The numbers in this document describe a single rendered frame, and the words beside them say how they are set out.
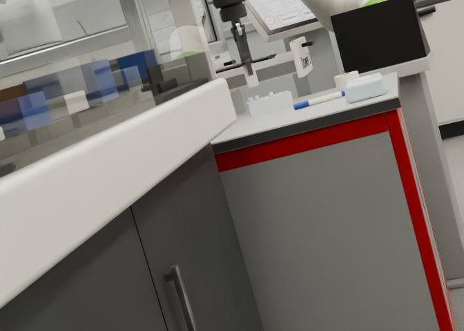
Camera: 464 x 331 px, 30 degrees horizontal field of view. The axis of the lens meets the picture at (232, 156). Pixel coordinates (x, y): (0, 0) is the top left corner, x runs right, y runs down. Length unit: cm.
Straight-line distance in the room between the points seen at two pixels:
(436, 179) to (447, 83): 274
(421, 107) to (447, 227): 41
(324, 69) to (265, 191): 166
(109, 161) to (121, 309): 23
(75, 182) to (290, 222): 110
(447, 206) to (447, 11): 279
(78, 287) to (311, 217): 101
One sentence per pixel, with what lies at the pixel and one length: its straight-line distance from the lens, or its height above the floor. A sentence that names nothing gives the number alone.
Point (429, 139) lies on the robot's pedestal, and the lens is 285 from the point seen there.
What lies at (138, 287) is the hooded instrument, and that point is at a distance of 130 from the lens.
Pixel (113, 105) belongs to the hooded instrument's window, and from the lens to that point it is 120.
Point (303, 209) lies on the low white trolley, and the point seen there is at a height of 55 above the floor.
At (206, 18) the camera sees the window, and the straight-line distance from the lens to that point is 313.
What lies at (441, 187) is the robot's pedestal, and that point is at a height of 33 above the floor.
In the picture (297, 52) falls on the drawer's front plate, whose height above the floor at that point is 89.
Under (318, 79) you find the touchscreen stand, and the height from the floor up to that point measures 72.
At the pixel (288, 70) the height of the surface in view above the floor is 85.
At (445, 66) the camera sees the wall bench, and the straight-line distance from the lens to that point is 558.
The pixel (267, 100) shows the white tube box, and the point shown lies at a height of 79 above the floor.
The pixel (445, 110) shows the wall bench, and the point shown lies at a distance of 561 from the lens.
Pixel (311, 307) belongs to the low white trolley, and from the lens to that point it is 209.
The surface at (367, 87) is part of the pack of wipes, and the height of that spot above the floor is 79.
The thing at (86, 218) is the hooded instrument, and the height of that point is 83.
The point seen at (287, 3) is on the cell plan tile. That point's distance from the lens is 355.
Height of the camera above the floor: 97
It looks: 7 degrees down
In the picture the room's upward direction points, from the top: 16 degrees counter-clockwise
